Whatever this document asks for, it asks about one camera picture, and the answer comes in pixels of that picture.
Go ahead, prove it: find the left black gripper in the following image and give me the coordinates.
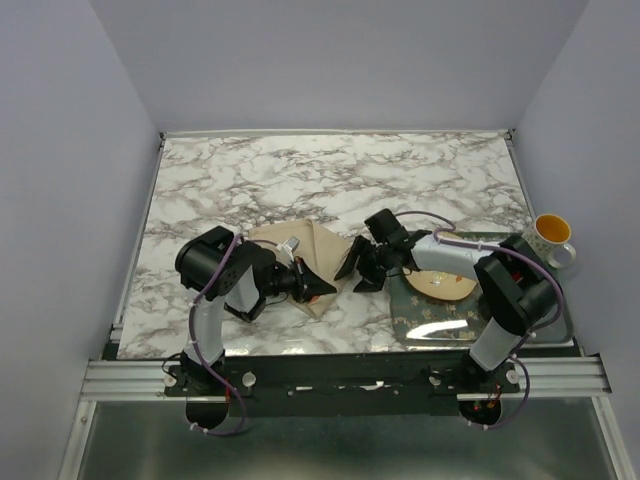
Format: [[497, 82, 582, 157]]
[[262, 256, 336, 303]]

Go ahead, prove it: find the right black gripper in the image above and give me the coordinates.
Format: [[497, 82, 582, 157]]
[[334, 234, 393, 293]]

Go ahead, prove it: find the beige cloth napkin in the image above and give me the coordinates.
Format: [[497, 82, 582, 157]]
[[249, 219, 350, 319]]

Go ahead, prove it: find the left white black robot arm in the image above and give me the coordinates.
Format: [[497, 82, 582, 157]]
[[175, 226, 337, 395]]

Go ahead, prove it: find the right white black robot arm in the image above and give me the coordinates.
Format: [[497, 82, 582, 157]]
[[334, 209, 564, 392]]

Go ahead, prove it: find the white floral mug yellow inside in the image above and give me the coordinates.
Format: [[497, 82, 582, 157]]
[[521, 214, 577, 269]]

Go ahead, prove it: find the beige floral plate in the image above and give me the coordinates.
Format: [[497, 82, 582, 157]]
[[401, 230, 477, 302]]

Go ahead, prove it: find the teal floral serving tray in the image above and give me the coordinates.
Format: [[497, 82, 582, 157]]
[[388, 230, 574, 351]]

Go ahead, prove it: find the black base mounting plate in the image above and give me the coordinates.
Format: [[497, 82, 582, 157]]
[[164, 351, 521, 430]]

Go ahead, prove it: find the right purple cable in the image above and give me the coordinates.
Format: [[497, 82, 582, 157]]
[[394, 210, 564, 431]]

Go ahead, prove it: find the aluminium frame rail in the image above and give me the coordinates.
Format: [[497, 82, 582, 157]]
[[80, 357, 612, 403]]

